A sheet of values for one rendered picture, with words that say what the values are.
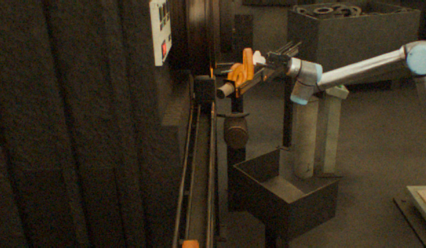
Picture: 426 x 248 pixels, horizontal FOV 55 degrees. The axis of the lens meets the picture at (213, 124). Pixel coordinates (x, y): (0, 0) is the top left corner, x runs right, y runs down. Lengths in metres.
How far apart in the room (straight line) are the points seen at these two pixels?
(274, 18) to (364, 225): 2.56
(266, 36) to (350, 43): 0.91
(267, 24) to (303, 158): 2.06
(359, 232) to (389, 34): 2.28
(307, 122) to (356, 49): 1.61
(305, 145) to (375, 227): 0.61
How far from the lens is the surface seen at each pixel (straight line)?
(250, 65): 1.97
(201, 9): 1.43
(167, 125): 1.27
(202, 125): 1.77
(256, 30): 4.35
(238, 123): 2.09
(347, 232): 2.27
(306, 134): 2.51
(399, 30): 4.17
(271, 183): 1.45
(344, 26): 3.84
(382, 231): 2.33
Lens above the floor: 1.39
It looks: 24 degrees down
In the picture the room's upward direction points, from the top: 2 degrees counter-clockwise
